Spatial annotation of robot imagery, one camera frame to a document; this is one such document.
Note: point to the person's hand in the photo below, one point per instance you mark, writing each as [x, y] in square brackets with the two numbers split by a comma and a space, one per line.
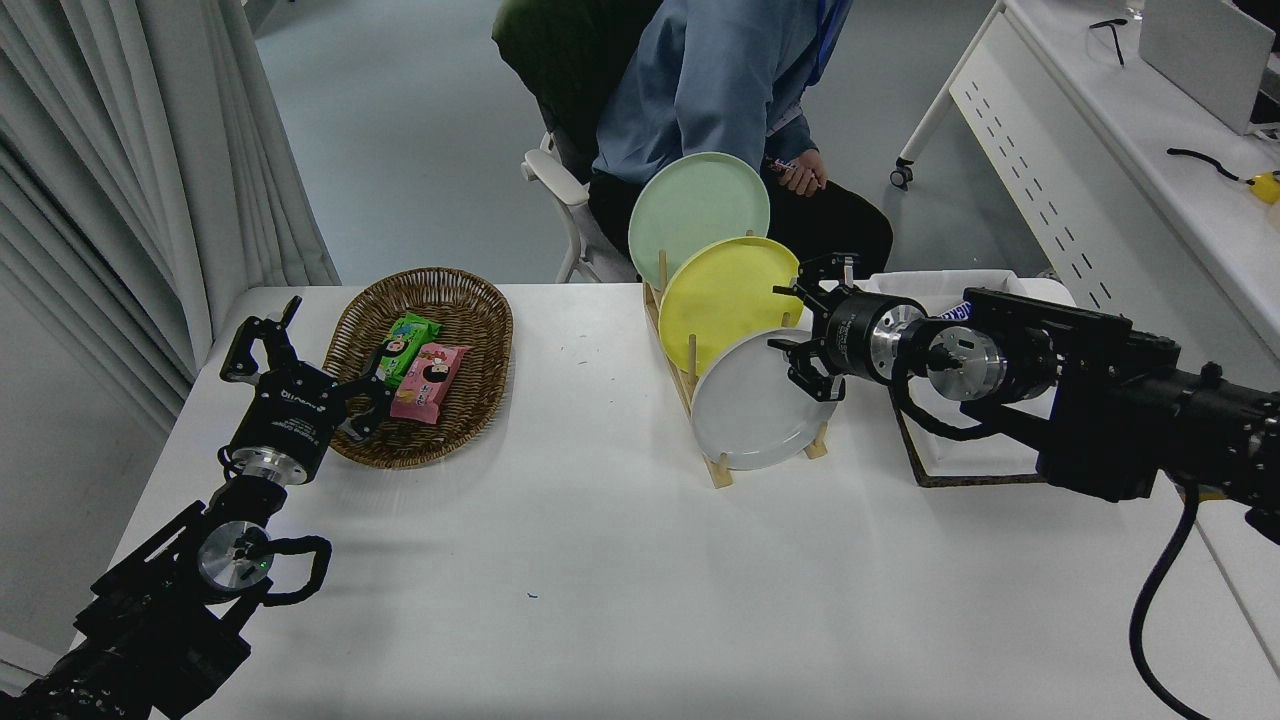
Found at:
[805, 178]

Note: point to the green snack pack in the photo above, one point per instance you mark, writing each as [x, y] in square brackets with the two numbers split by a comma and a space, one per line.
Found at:
[410, 335]

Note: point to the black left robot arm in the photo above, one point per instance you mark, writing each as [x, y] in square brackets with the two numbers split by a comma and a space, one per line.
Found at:
[150, 620]

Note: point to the small dark snack bar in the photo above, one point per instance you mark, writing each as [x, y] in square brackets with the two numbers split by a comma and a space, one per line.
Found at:
[783, 164]

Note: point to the white perforated desk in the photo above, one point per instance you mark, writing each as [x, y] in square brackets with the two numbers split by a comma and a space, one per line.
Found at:
[1100, 150]

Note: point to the person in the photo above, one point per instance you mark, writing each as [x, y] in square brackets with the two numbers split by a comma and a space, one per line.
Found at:
[700, 80]

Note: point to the pink snack pack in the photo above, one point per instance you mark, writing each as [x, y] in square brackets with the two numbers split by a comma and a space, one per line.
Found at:
[430, 385]

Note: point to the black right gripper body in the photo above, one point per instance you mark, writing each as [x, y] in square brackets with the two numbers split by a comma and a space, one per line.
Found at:
[848, 335]

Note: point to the white chair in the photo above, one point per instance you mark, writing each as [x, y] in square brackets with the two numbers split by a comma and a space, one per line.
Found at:
[565, 185]

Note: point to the white side table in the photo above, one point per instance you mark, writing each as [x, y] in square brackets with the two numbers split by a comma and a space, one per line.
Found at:
[1240, 570]

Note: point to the white rectangular tray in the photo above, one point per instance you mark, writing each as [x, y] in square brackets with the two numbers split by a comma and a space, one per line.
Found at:
[960, 455]

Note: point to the yellow round plate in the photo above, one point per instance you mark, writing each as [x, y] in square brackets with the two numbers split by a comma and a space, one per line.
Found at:
[730, 300]

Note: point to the small yellow object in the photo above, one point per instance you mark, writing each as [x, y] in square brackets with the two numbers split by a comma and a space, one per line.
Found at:
[1266, 187]

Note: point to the black eyeglasses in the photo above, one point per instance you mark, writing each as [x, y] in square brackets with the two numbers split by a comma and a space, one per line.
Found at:
[1110, 35]

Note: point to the wooden plate rack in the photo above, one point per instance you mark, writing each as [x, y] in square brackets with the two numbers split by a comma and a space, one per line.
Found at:
[718, 468]

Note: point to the Snickers bar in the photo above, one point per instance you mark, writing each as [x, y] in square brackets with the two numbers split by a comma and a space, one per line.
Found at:
[958, 310]

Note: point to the pale green round plate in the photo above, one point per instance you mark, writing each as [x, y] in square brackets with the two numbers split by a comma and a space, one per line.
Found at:
[690, 205]

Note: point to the white laptop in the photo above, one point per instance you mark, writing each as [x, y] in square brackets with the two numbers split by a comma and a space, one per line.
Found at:
[1200, 50]

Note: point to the brown wicker basket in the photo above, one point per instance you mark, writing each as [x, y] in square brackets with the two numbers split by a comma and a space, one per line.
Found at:
[470, 330]

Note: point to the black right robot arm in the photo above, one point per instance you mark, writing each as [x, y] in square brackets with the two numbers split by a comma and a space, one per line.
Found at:
[1100, 400]

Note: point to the grey round plate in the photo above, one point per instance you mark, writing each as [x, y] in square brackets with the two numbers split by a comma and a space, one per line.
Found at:
[750, 410]

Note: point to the white curtain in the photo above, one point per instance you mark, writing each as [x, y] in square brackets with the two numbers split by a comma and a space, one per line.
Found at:
[120, 180]

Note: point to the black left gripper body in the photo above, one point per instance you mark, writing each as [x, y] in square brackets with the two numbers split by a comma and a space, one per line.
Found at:
[290, 415]

